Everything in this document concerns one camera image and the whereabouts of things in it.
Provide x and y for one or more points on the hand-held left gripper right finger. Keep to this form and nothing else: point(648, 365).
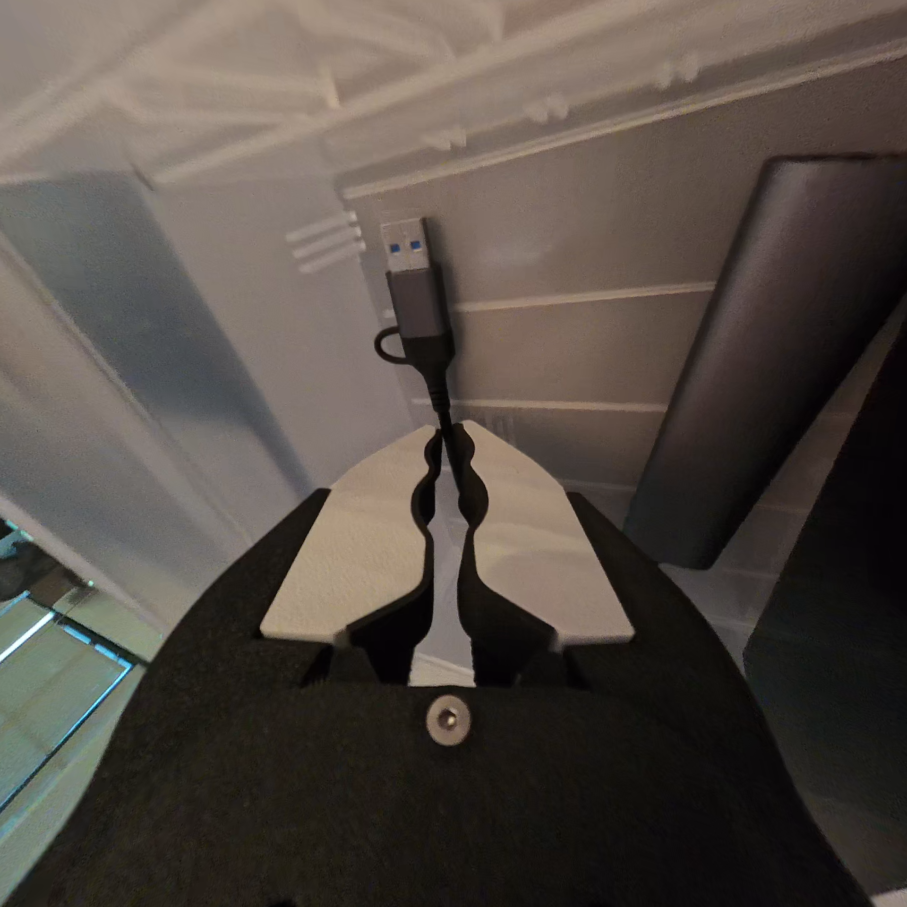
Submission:
point(546, 553)

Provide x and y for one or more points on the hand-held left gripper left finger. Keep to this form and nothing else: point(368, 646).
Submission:
point(355, 553)

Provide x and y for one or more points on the grey metal USB hub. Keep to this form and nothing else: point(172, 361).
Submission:
point(765, 355)

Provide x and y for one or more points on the black quilted cushion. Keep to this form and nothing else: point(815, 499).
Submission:
point(851, 638)

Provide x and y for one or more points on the clear plastic bin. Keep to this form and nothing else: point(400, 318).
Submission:
point(567, 355)

